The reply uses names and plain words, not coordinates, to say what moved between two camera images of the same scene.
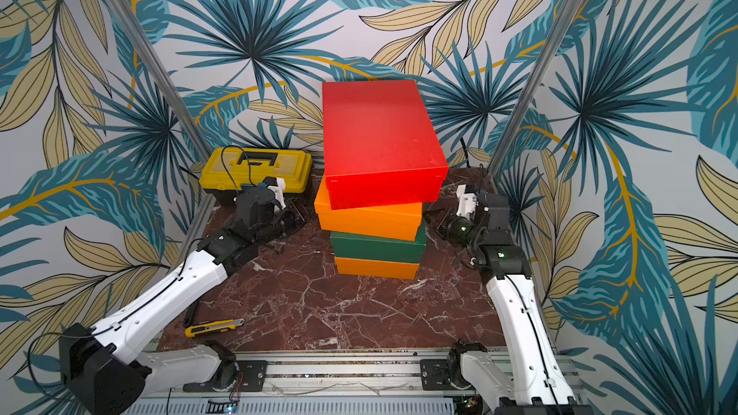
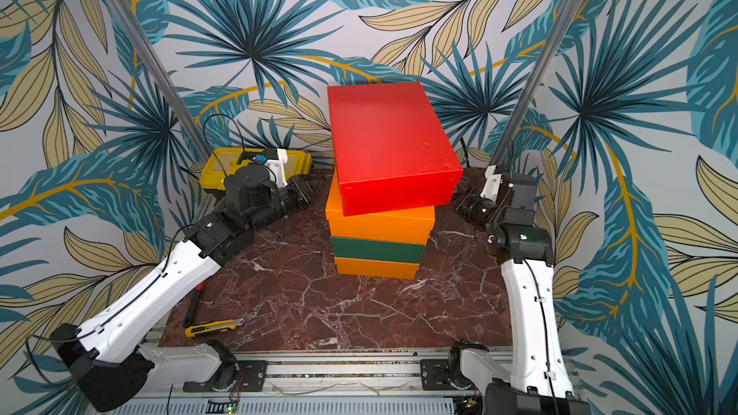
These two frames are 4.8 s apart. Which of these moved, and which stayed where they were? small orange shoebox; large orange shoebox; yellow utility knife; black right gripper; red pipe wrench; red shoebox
Moved: red shoebox; black right gripper; large orange shoebox
Stayed: yellow utility knife; small orange shoebox; red pipe wrench
